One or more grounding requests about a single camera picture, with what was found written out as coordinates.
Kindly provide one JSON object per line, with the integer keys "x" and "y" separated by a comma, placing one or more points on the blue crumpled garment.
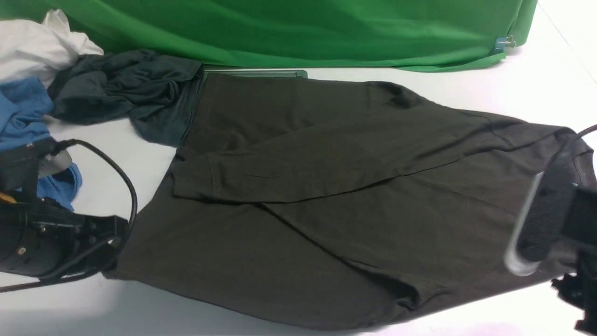
{"x": 23, "y": 104}

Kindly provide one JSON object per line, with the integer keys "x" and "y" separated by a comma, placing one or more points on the blue binder clip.
{"x": 502, "y": 44}

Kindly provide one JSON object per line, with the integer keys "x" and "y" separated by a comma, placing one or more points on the metal table cable tray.
{"x": 262, "y": 73}

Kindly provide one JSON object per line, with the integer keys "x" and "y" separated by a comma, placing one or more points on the white crumpled garment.
{"x": 41, "y": 50}

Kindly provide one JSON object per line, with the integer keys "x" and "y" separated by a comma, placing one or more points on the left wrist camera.
{"x": 21, "y": 167}

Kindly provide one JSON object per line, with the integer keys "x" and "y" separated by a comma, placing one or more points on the dark teal crumpled garment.
{"x": 156, "y": 93}

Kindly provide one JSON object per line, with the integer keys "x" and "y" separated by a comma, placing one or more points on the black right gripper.
{"x": 580, "y": 289}

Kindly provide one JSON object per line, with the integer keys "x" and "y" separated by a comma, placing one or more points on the dark gray long-sleeve top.
{"x": 339, "y": 205}

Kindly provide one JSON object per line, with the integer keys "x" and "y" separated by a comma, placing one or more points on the green backdrop cloth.
{"x": 415, "y": 35}

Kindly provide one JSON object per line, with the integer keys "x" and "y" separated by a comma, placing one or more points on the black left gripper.
{"x": 43, "y": 240}

